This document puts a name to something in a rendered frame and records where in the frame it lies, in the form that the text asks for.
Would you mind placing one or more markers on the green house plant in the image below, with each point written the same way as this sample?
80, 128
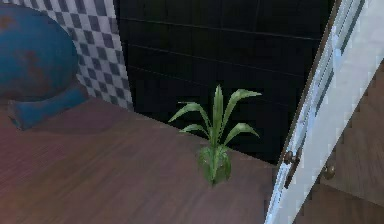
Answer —
216, 133

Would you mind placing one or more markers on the brass door knob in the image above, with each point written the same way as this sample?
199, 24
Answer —
329, 172
288, 157

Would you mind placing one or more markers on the white room door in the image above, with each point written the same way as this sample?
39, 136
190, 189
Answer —
333, 110

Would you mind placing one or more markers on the blue round vase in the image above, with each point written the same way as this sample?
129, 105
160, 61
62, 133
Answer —
33, 60

